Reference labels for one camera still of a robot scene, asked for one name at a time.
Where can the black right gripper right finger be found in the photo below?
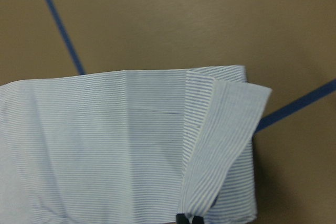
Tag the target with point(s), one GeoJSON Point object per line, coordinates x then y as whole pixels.
{"type": "Point", "coordinates": [198, 220]}

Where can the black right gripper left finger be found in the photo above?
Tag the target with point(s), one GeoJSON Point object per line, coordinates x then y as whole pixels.
{"type": "Point", "coordinates": [182, 219]}

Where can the blue striped button shirt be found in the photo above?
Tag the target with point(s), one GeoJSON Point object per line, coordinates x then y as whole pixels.
{"type": "Point", "coordinates": [130, 146]}

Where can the brown table mat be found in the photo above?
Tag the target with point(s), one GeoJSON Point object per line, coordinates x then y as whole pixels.
{"type": "Point", "coordinates": [287, 45]}

